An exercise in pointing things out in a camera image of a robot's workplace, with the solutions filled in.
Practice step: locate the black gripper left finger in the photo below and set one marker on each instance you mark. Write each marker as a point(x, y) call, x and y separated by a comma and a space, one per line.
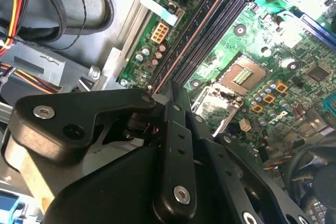
point(52, 129)

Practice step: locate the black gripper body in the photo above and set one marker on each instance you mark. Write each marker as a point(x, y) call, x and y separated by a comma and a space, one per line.
point(110, 195)

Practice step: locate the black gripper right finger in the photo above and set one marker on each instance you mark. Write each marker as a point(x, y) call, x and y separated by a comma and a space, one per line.
point(218, 161)

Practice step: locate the RAM stick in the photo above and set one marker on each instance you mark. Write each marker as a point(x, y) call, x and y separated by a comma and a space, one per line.
point(187, 39)

